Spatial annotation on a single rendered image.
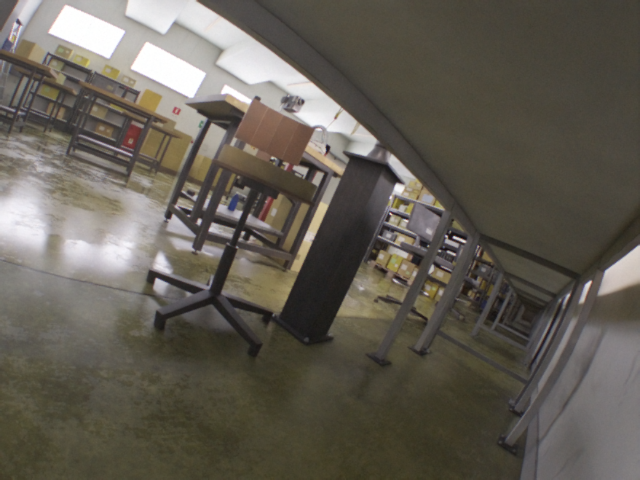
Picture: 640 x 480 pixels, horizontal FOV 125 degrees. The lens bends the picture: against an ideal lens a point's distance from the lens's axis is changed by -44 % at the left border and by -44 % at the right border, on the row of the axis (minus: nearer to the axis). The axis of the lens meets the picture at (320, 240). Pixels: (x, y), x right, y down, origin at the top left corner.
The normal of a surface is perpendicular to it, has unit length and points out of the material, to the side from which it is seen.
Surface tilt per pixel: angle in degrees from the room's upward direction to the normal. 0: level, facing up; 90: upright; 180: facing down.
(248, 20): 90
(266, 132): 90
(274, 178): 90
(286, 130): 90
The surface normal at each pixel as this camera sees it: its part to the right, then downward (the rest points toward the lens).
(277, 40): 0.64, 0.34
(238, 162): 0.33, 0.22
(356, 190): -0.54, -0.18
